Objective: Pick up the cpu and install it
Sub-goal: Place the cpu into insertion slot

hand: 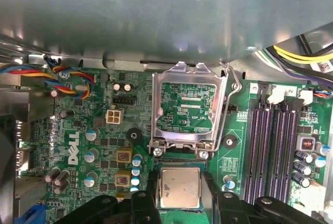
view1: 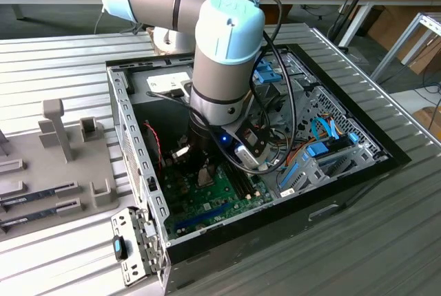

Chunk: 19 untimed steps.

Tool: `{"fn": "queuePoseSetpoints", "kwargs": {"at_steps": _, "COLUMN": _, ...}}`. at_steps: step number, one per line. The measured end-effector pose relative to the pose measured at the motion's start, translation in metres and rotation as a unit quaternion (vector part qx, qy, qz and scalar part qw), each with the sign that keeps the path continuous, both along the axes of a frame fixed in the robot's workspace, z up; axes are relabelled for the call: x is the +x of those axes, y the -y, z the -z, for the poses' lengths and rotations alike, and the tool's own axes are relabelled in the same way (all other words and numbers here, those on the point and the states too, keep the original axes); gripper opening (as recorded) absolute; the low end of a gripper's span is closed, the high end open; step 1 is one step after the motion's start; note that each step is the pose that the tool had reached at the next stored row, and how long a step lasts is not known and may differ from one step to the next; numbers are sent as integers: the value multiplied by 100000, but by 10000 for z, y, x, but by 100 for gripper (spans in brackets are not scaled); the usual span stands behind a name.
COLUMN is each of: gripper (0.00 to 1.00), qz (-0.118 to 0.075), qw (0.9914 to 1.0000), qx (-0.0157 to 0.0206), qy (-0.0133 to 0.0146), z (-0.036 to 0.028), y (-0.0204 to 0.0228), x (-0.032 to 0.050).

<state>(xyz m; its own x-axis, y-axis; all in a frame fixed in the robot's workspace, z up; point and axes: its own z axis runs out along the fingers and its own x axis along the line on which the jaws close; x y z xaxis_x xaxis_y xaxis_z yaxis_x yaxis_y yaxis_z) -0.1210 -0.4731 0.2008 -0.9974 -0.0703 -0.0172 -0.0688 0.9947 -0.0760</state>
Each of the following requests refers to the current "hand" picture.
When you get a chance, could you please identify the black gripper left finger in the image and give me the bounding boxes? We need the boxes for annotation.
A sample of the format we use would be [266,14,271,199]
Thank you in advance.
[54,168,163,224]

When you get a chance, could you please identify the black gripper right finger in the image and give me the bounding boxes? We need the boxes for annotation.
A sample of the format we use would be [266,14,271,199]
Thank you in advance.
[200,168,323,224]

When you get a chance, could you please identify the silver topped CPU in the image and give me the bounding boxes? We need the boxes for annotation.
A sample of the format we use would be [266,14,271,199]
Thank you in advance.
[159,167,201,209]

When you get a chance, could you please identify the thin metal locking lever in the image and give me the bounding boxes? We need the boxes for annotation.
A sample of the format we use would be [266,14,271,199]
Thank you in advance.
[149,61,243,156]

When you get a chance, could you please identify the CPU socket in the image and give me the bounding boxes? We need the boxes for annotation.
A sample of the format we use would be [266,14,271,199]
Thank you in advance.
[153,156,210,216]

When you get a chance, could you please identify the black RAM slot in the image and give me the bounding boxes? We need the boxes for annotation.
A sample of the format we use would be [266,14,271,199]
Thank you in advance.
[269,101,288,201]
[257,104,274,201]
[244,104,263,205]
[282,98,300,205]

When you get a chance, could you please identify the white four pin connector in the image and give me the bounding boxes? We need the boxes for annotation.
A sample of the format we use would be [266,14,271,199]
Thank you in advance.
[106,106,122,125]

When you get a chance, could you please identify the green motherboard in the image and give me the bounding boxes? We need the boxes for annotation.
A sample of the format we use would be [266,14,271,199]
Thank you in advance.
[20,65,333,224]

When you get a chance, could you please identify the blue rear port connector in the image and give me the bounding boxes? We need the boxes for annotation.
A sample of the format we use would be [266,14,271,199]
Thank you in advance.
[20,202,47,224]

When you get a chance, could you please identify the black open PC case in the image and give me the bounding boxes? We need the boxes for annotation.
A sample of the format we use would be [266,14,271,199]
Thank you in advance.
[0,32,333,224]

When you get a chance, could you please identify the grey power supply unit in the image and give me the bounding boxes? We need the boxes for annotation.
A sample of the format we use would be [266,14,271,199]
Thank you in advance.
[0,0,333,65]

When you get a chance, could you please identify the red twisted wire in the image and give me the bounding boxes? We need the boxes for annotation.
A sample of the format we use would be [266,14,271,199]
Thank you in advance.
[0,62,95,100]

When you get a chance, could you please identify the yellow black power wires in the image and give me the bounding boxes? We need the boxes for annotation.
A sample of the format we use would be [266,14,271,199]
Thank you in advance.
[256,43,333,84]

